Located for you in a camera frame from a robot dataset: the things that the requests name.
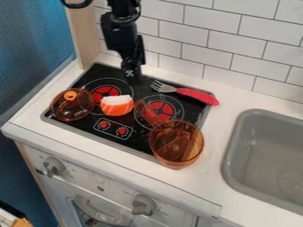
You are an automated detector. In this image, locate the toy stove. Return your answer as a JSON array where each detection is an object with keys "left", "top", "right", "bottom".
[{"left": 40, "top": 62, "right": 217, "bottom": 164}]

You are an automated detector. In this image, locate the orange clear pot lid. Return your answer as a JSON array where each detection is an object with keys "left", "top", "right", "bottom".
[{"left": 48, "top": 88, "right": 97, "bottom": 122}]

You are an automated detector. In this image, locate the toy sink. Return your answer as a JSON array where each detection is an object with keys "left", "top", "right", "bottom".
[{"left": 220, "top": 108, "right": 303, "bottom": 216}]

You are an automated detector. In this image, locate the orange and white toy food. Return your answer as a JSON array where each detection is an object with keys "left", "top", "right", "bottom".
[{"left": 99, "top": 94, "right": 136, "bottom": 117}]

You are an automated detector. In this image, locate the fork with red handle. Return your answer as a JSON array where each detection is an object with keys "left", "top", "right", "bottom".
[{"left": 149, "top": 80, "right": 221, "bottom": 106}]

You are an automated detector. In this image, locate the orange clear pot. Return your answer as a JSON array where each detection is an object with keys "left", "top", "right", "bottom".
[{"left": 133, "top": 99, "right": 206, "bottom": 170}]

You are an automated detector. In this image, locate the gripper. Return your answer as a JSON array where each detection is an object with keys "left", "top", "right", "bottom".
[{"left": 99, "top": 12, "right": 147, "bottom": 86}]

